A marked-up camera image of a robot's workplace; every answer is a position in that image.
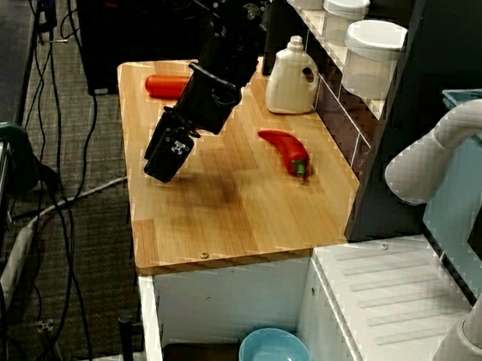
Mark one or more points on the white toy detergent bottle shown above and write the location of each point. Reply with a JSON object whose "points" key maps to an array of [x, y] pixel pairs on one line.
{"points": [[288, 82]]}

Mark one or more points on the white toy kitchen sink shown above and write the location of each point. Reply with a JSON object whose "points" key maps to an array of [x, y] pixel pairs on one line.
{"points": [[228, 300]]}

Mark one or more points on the small metal counter screw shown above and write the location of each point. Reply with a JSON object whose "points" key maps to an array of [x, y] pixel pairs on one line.
{"points": [[204, 254]]}

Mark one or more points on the medium clear plastic jar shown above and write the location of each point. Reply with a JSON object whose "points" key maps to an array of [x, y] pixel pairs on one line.
{"points": [[372, 56]]}

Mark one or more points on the dark toy kitchen shelf unit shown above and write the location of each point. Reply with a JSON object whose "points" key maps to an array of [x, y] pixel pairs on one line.
{"points": [[436, 123]]}

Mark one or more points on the blue plastic bin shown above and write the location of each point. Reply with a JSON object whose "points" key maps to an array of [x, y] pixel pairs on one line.
{"points": [[458, 203]]}

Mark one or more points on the small clear plastic jar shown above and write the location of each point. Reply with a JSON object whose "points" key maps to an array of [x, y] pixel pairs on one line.
{"points": [[344, 16]]}

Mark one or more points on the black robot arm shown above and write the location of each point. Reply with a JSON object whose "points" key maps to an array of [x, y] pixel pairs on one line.
{"points": [[234, 42]]}

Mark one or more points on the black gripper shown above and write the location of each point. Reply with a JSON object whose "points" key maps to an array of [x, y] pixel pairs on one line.
{"points": [[206, 101]]}

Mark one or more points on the light blue bowl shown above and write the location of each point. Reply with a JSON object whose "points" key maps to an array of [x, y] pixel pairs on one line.
{"points": [[274, 360]]}

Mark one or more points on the black computer tower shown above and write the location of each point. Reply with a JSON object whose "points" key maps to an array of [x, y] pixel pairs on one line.
{"points": [[122, 38]]}

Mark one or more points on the red toy chili pepper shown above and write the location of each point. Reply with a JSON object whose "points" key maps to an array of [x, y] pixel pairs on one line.
{"points": [[289, 149]]}

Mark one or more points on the orange toy sausage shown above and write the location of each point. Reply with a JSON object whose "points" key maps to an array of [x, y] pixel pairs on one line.
{"points": [[164, 87]]}

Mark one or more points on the green plastic object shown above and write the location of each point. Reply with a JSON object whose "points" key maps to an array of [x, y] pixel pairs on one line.
{"points": [[8, 139]]}

